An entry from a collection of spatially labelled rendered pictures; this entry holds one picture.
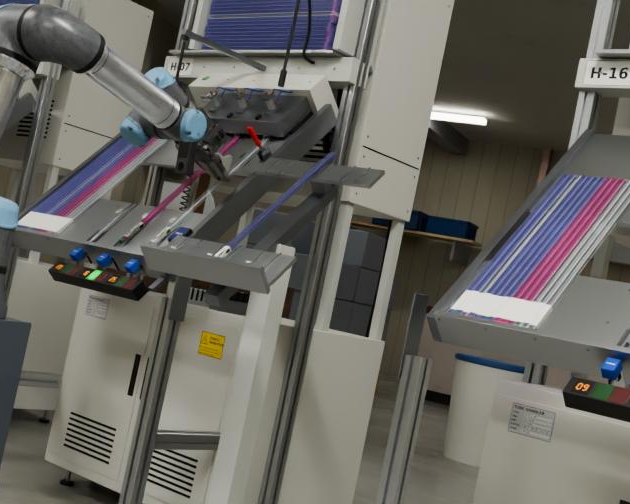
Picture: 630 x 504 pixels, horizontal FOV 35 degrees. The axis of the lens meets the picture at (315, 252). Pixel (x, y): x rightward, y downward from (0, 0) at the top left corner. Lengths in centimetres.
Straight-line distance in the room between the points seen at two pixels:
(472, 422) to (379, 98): 284
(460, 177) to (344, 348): 907
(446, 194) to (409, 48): 893
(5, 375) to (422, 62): 169
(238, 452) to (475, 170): 980
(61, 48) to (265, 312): 73
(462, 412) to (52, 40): 386
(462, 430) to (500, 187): 659
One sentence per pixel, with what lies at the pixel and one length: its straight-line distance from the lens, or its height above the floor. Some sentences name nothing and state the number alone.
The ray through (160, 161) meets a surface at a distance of 290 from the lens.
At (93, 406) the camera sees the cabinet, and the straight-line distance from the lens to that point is 303.
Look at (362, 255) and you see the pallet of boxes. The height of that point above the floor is 110.
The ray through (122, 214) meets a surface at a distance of 272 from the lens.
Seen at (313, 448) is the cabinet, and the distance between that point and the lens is 296.
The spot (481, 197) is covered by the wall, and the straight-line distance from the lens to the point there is 1184.
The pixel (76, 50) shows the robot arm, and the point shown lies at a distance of 210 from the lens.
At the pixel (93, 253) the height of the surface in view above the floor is 71.
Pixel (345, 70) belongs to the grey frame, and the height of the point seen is 134.
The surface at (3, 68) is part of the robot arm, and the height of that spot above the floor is 104.
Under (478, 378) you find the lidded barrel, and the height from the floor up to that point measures 46.
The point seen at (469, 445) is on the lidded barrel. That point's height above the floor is 10.
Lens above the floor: 71
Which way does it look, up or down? 2 degrees up
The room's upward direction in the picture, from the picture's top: 12 degrees clockwise
